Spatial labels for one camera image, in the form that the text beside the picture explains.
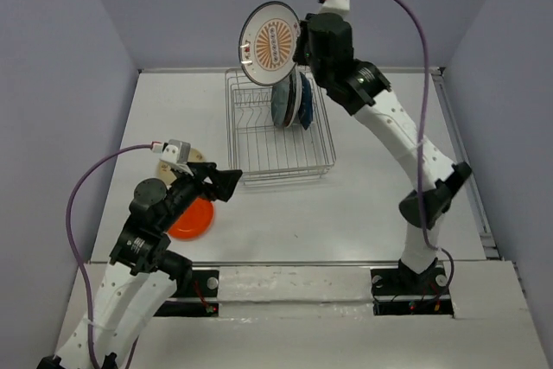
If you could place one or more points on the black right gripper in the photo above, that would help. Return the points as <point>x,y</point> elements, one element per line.
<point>302,54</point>

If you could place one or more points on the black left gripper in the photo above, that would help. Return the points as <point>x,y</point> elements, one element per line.
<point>224,181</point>

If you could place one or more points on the white plate with orange sunburst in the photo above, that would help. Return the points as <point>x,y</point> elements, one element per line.
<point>267,43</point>

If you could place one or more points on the teal plate with white blossoms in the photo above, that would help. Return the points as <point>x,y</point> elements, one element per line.
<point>282,98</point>

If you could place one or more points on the small beige plate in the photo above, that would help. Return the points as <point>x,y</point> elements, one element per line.
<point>165,173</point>

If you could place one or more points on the dark blue leaf-shaped plate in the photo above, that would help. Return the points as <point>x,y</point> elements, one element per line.
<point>305,112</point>

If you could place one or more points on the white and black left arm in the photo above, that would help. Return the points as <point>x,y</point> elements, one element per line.
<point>142,273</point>

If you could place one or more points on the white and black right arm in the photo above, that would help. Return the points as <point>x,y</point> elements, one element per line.
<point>366,94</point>

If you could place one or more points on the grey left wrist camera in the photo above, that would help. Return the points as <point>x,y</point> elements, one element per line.
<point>173,153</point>

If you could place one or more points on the silver wire dish rack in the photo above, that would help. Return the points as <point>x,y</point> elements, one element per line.
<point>266,153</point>

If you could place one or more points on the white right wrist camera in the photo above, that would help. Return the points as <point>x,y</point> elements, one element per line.
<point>338,7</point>

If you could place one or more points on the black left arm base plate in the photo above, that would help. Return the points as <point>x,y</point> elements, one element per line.
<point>197,299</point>

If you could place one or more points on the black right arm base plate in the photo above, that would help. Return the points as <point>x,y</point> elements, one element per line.
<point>391,297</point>

